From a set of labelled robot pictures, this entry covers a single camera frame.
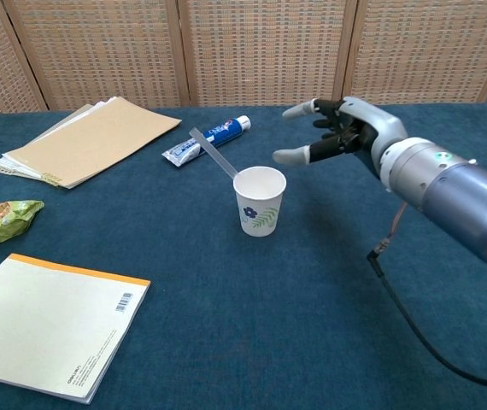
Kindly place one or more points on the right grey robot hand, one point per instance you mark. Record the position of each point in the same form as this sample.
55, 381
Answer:
354, 128

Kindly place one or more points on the white floral paper cup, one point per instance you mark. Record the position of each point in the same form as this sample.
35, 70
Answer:
259, 213

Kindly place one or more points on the cream notebook with orange spine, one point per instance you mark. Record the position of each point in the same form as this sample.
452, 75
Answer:
47, 324

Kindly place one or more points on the brown kraft paper envelope stack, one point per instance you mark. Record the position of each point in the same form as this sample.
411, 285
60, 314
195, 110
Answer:
94, 143

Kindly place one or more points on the teal tablecloth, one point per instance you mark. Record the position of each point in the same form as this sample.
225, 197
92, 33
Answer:
226, 307

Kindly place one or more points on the woven rattan folding screen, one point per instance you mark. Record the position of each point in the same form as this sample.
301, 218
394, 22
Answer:
243, 51

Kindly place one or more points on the blue white toothpaste tube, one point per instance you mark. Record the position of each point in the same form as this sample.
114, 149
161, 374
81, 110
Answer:
209, 138

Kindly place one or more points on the green snack bag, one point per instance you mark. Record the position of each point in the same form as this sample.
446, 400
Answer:
0, 220

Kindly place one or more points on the transparent plastic straw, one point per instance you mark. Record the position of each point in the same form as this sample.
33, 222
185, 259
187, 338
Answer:
215, 154

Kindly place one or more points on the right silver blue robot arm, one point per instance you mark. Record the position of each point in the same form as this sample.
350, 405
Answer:
453, 192

